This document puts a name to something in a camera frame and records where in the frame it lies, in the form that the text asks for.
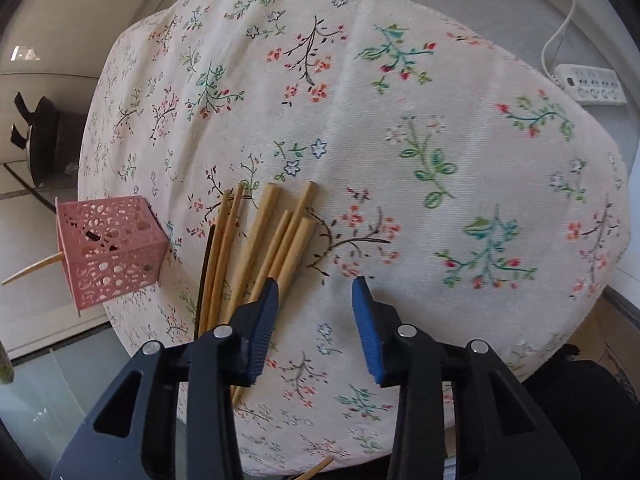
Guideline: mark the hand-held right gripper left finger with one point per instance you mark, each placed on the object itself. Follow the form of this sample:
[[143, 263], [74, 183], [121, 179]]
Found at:
[[262, 330]]

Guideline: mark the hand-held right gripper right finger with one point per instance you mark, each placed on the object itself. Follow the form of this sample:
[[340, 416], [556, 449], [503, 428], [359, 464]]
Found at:
[[367, 330]]

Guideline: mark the black chopstick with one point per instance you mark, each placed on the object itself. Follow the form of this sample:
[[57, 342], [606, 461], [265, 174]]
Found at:
[[205, 280]]

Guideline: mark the thick pale bamboo chopstick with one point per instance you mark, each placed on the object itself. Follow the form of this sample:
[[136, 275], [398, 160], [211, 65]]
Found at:
[[260, 225], [297, 210], [280, 235], [297, 250]]

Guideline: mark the thin curved wooden chopstick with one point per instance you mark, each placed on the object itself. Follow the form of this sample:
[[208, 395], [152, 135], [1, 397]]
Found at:
[[30, 272], [231, 230], [216, 240], [315, 467]]

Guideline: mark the pink perforated utensil holder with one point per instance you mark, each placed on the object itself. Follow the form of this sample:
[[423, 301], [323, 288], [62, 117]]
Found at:
[[115, 255]]

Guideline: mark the floral tablecloth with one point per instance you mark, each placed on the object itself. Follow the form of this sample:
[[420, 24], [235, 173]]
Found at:
[[400, 185]]

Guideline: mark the plastic bag of green vegetables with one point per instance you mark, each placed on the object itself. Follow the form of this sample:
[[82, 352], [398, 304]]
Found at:
[[5, 365]]

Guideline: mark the brown bucket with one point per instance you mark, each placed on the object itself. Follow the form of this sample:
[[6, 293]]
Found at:
[[70, 145]]

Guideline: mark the black wok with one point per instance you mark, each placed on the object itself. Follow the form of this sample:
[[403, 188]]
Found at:
[[45, 135]]

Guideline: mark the white power strip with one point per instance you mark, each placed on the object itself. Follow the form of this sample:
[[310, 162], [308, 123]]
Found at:
[[590, 82]]

